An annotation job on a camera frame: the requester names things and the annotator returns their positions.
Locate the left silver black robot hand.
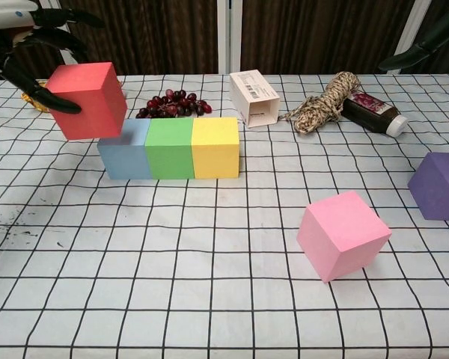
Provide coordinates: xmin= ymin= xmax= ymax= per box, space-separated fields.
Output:
xmin=0 ymin=0 xmax=106 ymax=115

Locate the red foam cube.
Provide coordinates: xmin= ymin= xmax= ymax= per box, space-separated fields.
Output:
xmin=44 ymin=61 xmax=129 ymax=141

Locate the light blue foam cube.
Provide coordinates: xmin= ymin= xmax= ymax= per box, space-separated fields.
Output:
xmin=97 ymin=118 xmax=153 ymax=180

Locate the green foam cube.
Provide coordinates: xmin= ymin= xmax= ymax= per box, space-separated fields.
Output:
xmin=144 ymin=118 xmax=195 ymax=180

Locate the yellow foam cube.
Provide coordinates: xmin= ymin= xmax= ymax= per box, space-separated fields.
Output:
xmin=191 ymin=117 xmax=240 ymax=180

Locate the pink foam cube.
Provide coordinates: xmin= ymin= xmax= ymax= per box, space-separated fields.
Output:
xmin=296 ymin=190 xmax=393 ymax=283

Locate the purple foam cube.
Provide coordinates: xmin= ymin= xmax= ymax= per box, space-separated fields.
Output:
xmin=407 ymin=151 xmax=449 ymax=221

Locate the gold snack package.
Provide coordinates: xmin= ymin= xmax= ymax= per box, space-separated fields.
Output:
xmin=21 ymin=88 xmax=57 ymax=113

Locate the dark red grape bunch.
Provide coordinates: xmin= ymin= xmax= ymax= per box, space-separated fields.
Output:
xmin=135 ymin=88 xmax=213 ymax=120

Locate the white carton box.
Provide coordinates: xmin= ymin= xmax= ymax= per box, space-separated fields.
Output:
xmin=229 ymin=69 xmax=281 ymax=129

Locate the dark juice bottle white cap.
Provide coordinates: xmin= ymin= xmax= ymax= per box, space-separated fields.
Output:
xmin=342 ymin=89 xmax=409 ymax=138

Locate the white partition frame post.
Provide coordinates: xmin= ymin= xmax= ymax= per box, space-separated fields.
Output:
xmin=388 ymin=0 xmax=433 ymax=75
xmin=39 ymin=0 xmax=84 ymax=78
xmin=216 ymin=0 xmax=243 ymax=75

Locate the beige twine rope bundle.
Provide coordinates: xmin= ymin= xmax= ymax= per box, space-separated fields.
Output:
xmin=278 ymin=71 xmax=361 ymax=135

